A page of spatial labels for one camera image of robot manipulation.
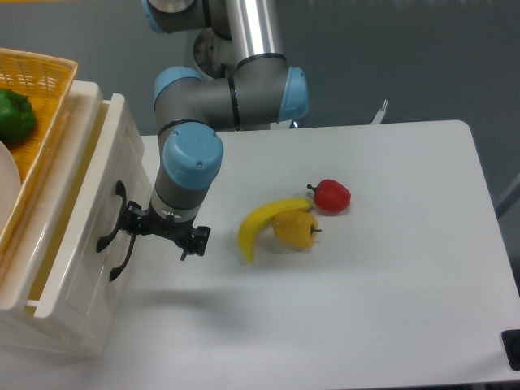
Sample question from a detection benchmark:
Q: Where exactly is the black top drawer handle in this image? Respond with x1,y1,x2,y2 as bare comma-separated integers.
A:
96,180,128,253

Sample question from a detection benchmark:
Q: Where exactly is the black object at table edge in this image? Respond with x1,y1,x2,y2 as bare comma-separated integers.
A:
501,329,520,371

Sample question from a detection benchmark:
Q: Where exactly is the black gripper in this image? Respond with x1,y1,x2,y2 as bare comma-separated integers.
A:
119,201,211,261

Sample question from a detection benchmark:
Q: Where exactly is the yellow toy bell pepper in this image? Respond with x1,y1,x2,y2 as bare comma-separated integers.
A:
272,210,322,249

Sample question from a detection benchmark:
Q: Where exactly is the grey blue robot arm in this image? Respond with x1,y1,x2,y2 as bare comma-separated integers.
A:
116,1,309,256

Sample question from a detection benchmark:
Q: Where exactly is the red toy bell pepper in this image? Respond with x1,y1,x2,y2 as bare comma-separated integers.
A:
306,179,351,215

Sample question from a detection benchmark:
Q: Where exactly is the black drawer handle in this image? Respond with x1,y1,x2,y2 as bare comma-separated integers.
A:
109,234,137,282
96,180,128,253

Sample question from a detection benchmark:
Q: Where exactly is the yellow plastic banana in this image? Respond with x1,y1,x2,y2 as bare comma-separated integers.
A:
237,197,314,263

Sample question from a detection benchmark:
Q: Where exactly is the white table clamp bracket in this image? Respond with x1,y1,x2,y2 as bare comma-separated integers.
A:
370,99,388,125

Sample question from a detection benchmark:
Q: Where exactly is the white lower drawer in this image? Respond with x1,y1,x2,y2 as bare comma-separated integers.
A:
40,232,130,358

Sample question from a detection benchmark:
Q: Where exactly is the white drawer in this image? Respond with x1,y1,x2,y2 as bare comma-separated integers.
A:
40,232,130,358
35,93,150,319

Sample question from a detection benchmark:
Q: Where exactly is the green toy bell pepper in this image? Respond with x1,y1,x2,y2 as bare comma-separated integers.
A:
1,89,37,144

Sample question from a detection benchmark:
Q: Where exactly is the black lower drawer handle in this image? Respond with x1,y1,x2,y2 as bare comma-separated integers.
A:
109,234,137,282

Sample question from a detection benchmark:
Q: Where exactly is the white drawer cabinet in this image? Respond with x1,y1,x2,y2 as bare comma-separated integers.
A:
1,81,151,357

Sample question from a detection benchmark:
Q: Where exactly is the yellow woven basket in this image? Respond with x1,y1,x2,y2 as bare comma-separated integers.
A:
1,48,78,253

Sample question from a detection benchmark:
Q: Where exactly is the white top drawer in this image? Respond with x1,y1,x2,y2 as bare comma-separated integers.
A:
35,93,150,319

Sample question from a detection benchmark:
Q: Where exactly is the white plate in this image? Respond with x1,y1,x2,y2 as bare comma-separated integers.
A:
0,143,21,229

